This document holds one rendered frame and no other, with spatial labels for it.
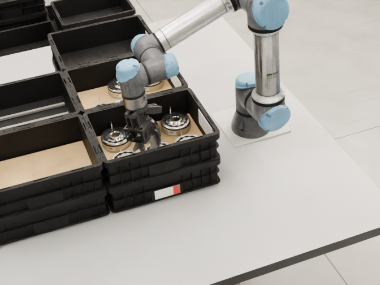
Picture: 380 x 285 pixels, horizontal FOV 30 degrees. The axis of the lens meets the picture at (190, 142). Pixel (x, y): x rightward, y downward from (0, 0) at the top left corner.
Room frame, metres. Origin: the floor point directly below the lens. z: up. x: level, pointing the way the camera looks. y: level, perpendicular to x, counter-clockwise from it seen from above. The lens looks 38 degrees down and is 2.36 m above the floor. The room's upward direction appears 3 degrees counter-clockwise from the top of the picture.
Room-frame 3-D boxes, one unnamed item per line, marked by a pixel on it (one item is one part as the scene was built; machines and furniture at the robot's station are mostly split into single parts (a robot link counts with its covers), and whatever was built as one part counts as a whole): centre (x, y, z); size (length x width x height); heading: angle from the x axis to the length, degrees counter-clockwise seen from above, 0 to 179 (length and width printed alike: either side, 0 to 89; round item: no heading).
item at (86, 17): (3.44, 0.48, 0.37); 0.40 x 0.30 x 0.45; 109
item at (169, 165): (1.92, 0.13, 0.87); 0.40 x 0.30 x 0.11; 109
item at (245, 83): (2.16, -0.24, 0.87); 0.13 x 0.12 x 0.14; 21
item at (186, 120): (2.02, 0.05, 0.86); 0.10 x 0.10 x 0.01
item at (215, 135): (1.92, 0.13, 0.92); 0.40 x 0.30 x 0.02; 109
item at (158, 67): (1.91, 0.09, 1.15); 0.11 x 0.11 x 0.08; 21
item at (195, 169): (1.92, 0.13, 0.76); 0.40 x 0.30 x 0.12; 109
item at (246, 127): (2.16, -0.24, 0.75); 0.15 x 0.15 x 0.10
